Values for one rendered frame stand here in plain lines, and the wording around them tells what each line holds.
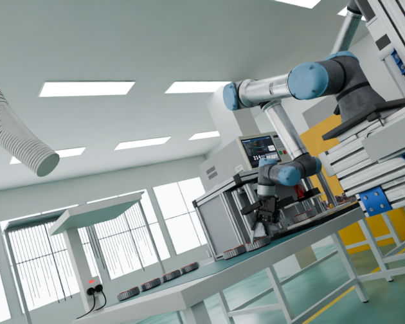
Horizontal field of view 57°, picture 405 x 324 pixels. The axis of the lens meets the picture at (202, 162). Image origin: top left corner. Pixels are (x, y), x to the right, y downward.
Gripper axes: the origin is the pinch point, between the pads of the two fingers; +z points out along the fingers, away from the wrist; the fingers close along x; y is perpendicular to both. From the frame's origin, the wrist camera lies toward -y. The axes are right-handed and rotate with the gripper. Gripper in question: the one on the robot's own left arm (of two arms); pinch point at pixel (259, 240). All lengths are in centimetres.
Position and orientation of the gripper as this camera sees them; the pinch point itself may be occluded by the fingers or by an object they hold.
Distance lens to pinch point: 164.2
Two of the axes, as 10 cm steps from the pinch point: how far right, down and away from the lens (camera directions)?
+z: -0.4, 9.9, 0.9
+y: 7.9, 0.9, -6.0
